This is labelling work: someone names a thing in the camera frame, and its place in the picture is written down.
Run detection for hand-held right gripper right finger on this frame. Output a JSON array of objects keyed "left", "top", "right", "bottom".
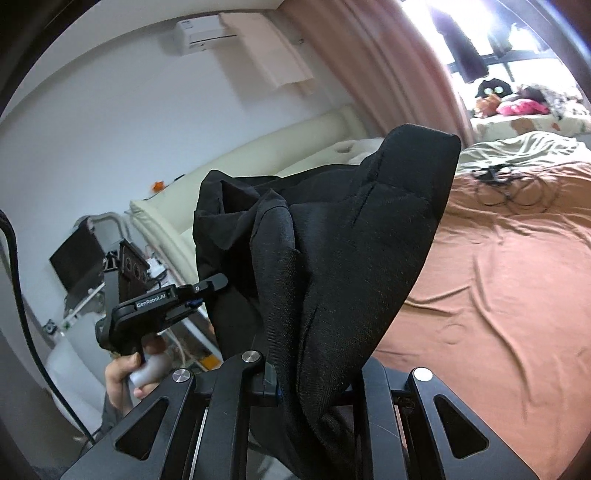
[{"left": 360, "top": 357, "right": 539, "bottom": 480}]

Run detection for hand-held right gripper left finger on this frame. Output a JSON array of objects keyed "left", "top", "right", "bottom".
[{"left": 60, "top": 349, "right": 281, "bottom": 480}]

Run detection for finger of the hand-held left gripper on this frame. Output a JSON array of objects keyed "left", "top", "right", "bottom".
[
  {"left": 189, "top": 272, "right": 230, "bottom": 301},
  {"left": 183, "top": 298, "right": 210, "bottom": 320}
]

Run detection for black pants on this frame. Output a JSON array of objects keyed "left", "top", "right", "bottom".
[{"left": 191, "top": 124, "right": 462, "bottom": 480}]

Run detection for person's left forearm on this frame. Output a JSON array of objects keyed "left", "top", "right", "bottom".
[{"left": 99, "top": 397, "right": 138, "bottom": 437}]

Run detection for person's left hand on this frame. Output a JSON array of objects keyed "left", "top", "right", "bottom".
[{"left": 105, "top": 338, "right": 163, "bottom": 416}]

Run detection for black monitor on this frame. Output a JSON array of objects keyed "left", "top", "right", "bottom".
[{"left": 49, "top": 225, "right": 106, "bottom": 293}]

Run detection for cream bed headboard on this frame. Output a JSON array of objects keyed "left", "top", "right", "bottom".
[{"left": 129, "top": 105, "right": 370, "bottom": 296}]

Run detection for brown blanket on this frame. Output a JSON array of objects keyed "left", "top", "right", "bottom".
[{"left": 369, "top": 159, "right": 591, "bottom": 480}]

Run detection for white pillow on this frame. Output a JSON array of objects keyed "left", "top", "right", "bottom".
[{"left": 332, "top": 137, "right": 387, "bottom": 164}]

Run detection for white air conditioner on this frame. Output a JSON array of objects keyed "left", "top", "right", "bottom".
[{"left": 174, "top": 16, "right": 241, "bottom": 56}]

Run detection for pink curtain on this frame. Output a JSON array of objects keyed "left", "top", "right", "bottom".
[{"left": 281, "top": 0, "right": 472, "bottom": 149}]

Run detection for pale green quilt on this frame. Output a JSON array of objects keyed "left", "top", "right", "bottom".
[{"left": 455, "top": 131, "right": 591, "bottom": 175}]

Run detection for brown plush toy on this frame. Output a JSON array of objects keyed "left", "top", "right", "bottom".
[{"left": 475, "top": 96, "right": 500, "bottom": 119}]

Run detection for pink plush toy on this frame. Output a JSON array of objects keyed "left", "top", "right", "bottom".
[{"left": 496, "top": 98, "right": 551, "bottom": 117}]

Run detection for black plush toy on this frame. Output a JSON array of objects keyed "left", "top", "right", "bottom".
[{"left": 475, "top": 78, "right": 511, "bottom": 100}]

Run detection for dark hanging garment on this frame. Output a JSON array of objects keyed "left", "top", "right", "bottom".
[
  {"left": 488, "top": 25, "right": 514, "bottom": 55},
  {"left": 428, "top": 4, "right": 491, "bottom": 85}
]

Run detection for black window railing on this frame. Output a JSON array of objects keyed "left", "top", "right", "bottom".
[{"left": 445, "top": 44, "right": 557, "bottom": 75}]

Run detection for thick black cable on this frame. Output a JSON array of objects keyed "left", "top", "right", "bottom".
[{"left": 0, "top": 209, "right": 96, "bottom": 445}]

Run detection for black cables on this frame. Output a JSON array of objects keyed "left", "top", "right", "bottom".
[{"left": 470, "top": 164, "right": 556, "bottom": 216}]

